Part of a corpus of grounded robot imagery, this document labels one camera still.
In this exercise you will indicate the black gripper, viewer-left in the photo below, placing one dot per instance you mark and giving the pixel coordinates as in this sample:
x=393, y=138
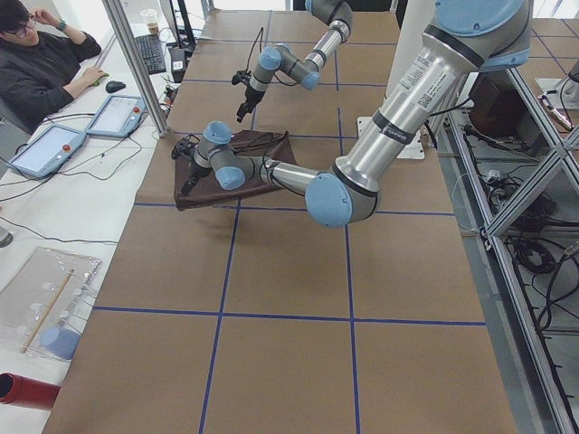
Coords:
x=249, y=96

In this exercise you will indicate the black gripper, viewer-right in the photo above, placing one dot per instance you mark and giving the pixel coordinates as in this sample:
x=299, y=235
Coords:
x=194, y=171

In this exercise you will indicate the dark brown t-shirt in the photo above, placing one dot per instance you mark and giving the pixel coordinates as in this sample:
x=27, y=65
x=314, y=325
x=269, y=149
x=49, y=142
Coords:
x=237, y=161

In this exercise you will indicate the silver robot arm, viewer-right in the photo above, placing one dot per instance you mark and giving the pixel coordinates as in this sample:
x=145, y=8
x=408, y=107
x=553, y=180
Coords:
x=462, y=37

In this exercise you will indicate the silver robot arm, viewer-left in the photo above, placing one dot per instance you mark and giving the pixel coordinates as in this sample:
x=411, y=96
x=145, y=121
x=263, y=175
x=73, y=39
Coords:
x=338, y=17

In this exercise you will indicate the black power adapter box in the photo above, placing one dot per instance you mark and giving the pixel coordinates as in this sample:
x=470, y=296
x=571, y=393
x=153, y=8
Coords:
x=178, y=64

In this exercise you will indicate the teach pendant tablet far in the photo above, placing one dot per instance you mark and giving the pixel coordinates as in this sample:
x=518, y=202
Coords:
x=118, y=117

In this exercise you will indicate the teach pendant tablet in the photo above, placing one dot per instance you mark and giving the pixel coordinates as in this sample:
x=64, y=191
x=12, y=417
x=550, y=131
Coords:
x=118, y=117
x=48, y=152

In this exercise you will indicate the black keyboard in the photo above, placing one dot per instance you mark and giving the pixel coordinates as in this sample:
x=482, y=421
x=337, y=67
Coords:
x=151, y=51

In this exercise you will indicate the black computer mouse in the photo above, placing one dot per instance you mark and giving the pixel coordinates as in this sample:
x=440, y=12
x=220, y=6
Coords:
x=113, y=86

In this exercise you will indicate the paper coffee cup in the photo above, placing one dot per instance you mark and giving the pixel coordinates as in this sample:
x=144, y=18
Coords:
x=150, y=19

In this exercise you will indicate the teach pendant tablet near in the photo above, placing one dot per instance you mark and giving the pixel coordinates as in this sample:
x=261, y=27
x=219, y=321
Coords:
x=48, y=152

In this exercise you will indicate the wooden stick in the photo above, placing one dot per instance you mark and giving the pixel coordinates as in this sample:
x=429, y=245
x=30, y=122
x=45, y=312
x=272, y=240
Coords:
x=56, y=294

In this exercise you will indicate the seated person in black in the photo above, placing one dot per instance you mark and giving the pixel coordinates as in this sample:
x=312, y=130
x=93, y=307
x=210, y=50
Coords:
x=41, y=57

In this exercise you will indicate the clear plastic tray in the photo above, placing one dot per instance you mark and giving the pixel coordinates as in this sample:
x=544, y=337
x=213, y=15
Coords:
x=28, y=292

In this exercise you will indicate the light blue cup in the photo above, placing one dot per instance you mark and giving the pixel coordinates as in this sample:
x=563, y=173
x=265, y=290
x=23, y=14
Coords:
x=61, y=342

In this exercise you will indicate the red cylinder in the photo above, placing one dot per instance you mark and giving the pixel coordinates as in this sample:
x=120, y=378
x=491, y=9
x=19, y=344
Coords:
x=28, y=393

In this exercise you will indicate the aluminium frame post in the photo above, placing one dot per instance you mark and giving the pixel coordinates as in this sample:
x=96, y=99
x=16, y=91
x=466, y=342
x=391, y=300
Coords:
x=123, y=31

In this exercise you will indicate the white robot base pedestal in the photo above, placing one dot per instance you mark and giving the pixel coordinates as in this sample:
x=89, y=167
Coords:
x=414, y=86

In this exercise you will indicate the aluminium frame rack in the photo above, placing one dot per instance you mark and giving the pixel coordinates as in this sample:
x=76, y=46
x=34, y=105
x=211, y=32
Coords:
x=514, y=141

